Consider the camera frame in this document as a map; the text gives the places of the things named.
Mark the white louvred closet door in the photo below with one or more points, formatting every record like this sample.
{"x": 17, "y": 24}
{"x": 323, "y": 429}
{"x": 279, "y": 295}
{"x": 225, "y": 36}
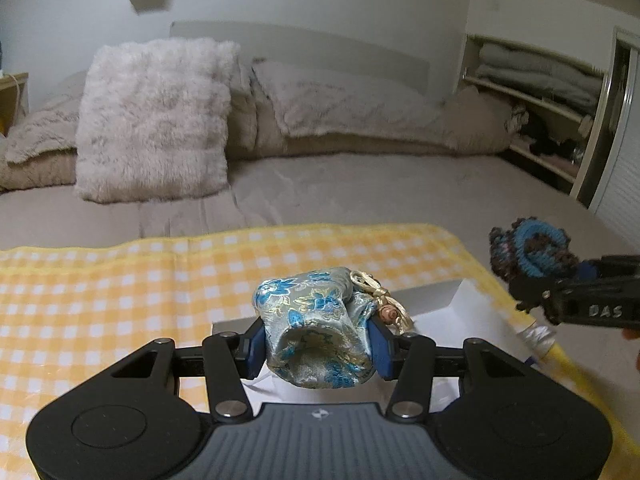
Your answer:
{"x": 622, "y": 160}

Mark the blue floral satin pouch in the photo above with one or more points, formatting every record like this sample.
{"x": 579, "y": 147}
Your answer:
{"x": 312, "y": 330}

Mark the folded grey blankets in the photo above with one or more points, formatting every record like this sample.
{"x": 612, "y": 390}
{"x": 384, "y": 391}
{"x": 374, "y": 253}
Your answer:
{"x": 540, "y": 77}

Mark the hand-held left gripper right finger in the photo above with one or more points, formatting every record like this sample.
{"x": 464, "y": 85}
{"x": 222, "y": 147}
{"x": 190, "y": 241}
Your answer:
{"x": 382, "y": 355}

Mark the fluffy white pillow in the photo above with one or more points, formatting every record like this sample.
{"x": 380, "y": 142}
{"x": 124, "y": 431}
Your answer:
{"x": 155, "y": 120}

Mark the dark clothes pile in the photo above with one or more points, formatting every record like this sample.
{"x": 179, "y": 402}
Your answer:
{"x": 542, "y": 137}

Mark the rolled beige duvet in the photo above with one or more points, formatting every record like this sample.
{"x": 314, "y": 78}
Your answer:
{"x": 480, "y": 125}

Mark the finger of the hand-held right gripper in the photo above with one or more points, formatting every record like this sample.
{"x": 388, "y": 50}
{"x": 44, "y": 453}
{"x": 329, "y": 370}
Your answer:
{"x": 607, "y": 269}
{"x": 532, "y": 290}

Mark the blue crocheted scrunchie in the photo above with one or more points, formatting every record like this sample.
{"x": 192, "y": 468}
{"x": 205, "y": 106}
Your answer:
{"x": 532, "y": 245}

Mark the wooden bedside shelf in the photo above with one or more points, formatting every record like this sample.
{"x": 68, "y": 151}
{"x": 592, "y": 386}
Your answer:
{"x": 15, "y": 95}

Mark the yellow checked cloth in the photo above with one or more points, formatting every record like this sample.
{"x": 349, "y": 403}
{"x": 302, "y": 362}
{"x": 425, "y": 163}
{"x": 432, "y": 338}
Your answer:
{"x": 125, "y": 285}

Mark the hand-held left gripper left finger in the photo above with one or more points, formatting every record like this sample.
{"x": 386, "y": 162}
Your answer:
{"x": 257, "y": 352}

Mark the grey headboard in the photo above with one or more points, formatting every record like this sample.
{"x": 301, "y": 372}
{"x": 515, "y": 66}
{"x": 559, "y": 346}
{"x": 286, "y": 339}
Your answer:
{"x": 325, "y": 42}

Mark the large quilted beige pillow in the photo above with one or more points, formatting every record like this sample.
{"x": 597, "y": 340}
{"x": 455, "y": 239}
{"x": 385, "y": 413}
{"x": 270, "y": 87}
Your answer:
{"x": 345, "y": 100}

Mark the cream wall shelf unit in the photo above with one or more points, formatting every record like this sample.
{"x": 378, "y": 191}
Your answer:
{"x": 595, "y": 150}

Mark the white cardboard box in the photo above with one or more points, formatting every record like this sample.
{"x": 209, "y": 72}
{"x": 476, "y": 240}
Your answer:
{"x": 475, "y": 320}

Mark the small quilted beige pillow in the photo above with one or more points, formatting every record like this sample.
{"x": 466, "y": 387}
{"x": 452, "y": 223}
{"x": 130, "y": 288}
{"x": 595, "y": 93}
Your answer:
{"x": 45, "y": 120}

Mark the silver foil packet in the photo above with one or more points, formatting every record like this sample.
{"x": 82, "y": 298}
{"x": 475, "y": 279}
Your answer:
{"x": 539, "y": 337}

